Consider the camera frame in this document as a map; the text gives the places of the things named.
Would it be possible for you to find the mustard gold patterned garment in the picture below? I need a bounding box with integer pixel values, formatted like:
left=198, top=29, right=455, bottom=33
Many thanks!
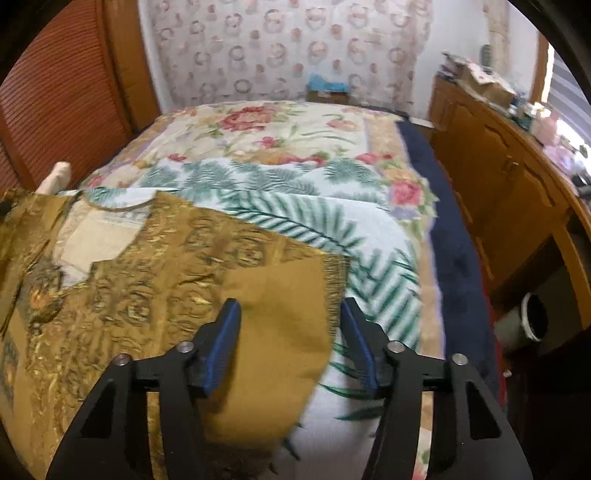
left=1, top=191, right=349, bottom=479

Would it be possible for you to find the navy blue bed mattress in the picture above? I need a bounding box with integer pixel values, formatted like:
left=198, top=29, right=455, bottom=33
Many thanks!
left=399, top=119, right=505, bottom=405

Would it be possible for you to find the grey waste bin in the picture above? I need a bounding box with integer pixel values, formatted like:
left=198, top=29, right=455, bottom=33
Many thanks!
left=494, top=293, right=549, bottom=353

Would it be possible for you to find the long wooden sideboard cabinet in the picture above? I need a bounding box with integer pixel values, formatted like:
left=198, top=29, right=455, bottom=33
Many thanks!
left=429, top=77, right=590, bottom=327

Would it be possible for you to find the green leaf print sheet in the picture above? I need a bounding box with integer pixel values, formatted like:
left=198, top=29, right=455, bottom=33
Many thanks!
left=54, top=158, right=443, bottom=479

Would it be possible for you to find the beige folded cloth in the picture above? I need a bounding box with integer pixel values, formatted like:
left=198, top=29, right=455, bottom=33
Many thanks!
left=36, top=161, right=72, bottom=195

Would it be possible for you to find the pink bottle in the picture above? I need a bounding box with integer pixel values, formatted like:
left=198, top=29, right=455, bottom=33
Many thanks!
left=530, top=109, right=560, bottom=146

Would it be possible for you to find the floral bed blanket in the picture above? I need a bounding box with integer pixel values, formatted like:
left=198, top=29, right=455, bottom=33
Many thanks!
left=80, top=102, right=447, bottom=480

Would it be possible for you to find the grey zebra window blind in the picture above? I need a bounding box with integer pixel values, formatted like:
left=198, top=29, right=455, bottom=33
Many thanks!
left=548, top=49, right=590, bottom=146

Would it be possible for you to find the open cardboard box on cabinet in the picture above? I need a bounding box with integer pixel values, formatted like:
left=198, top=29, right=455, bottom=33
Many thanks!
left=459, top=61, right=517, bottom=108

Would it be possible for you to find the brown louvered wardrobe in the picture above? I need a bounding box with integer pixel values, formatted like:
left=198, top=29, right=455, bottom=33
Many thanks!
left=1, top=1, right=160, bottom=189

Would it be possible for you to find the small grey fan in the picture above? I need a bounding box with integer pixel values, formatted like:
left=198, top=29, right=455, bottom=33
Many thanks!
left=479, top=44, right=492, bottom=69

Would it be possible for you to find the pink circle patterned curtain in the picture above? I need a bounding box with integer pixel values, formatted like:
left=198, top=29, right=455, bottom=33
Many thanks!
left=138, top=0, right=434, bottom=112

